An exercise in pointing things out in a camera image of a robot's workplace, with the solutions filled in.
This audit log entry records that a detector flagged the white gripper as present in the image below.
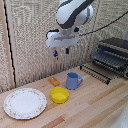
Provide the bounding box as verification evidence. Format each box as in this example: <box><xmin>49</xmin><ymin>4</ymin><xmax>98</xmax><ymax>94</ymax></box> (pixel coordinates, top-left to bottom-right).
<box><xmin>45</xmin><ymin>28</ymin><xmax>81</xmax><ymax>58</ymax></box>

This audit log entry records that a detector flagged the black wire oven tray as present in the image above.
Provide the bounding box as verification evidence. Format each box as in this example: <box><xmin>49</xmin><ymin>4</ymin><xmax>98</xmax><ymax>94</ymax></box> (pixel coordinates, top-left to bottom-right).
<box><xmin>79</xmin><ymin>64</ymin><xmax>111</xmax><ymax>86</ymax></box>

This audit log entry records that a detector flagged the orange bread piece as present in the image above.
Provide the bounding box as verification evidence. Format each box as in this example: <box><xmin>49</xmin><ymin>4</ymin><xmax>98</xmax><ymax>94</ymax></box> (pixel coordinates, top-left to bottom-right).
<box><xmin>48</xmin><ymin>76</ymin><xmax>62</xmax><ymax>87</ymax></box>

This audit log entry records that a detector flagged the blue plastic mug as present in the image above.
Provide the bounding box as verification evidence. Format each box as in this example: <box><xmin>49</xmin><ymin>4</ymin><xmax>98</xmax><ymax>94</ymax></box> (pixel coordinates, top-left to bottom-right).
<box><xmin>65</xmin><ymin>72</ymin><xmax>84</xmax><ymax>91</ymax></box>

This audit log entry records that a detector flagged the yellow plastic bowl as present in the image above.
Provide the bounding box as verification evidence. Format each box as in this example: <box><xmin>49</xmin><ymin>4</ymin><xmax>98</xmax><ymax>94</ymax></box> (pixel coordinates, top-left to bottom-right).
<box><xmin>49</xmin><ymin>86</ymin><xmax>70</xmax><ymax>104</ymax></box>

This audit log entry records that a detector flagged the black dish rack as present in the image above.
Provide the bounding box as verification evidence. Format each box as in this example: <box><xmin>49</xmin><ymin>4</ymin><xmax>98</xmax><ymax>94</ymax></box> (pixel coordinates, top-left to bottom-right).
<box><xmin>91</xmin><ymin>37</ymin><xmax>128</xmax><ymax>80</ymax></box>

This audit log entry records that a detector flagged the white floral rimmed plate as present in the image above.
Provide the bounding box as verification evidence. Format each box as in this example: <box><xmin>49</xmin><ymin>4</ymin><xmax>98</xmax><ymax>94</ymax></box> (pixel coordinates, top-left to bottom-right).
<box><xmin>3</xmin><ymin>87</ymin><xmax>48</xmax><ymax>120</ymax></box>

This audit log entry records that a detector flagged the black cable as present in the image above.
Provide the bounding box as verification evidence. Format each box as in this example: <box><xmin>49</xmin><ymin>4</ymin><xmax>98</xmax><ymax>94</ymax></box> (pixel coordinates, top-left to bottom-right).
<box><xmin>79</xmin><ymin>10</ymin><xmax>128</xmax><ymax>37</ymax></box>

